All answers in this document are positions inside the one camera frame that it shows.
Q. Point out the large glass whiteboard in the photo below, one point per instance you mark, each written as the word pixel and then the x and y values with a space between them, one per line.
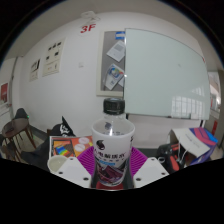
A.
pixel 163 73

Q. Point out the red wall poster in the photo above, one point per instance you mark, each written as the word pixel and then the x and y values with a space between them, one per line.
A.
pixel 4 92

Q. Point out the small white wall poster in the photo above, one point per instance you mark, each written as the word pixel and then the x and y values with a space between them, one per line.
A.
pixel 35 69

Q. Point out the blue and white carton box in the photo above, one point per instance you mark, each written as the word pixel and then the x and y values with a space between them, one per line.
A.
pixel 196 141

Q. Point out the red floor number sign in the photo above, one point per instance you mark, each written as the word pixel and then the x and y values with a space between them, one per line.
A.
pixel 87 28

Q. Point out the round brown side table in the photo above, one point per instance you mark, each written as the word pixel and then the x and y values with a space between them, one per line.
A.
pixel 15 126

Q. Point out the colourful printed book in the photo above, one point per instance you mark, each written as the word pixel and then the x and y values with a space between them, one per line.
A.
pixel 66 146

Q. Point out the clear black-capped drink bottle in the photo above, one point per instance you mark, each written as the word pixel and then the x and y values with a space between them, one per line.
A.
pixel 112 146

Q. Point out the flat round red coaster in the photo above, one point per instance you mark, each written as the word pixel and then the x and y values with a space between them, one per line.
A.
pixel 110 187

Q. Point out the grey framed notice board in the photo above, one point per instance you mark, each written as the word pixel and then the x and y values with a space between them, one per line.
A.
pixel 111 63

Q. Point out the dark padded chair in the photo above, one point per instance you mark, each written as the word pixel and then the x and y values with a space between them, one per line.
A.
pixel 20 113

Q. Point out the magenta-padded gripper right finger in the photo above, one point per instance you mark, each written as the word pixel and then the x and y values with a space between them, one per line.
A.
pixel 150 170

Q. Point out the large white wall poster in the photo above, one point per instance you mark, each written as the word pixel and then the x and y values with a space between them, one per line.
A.
pixel 53 56

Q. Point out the black and red device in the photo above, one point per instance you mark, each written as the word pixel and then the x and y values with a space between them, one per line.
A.
pixel 168 156

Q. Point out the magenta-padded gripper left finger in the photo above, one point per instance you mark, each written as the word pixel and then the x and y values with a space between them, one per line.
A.
pixel 75 170

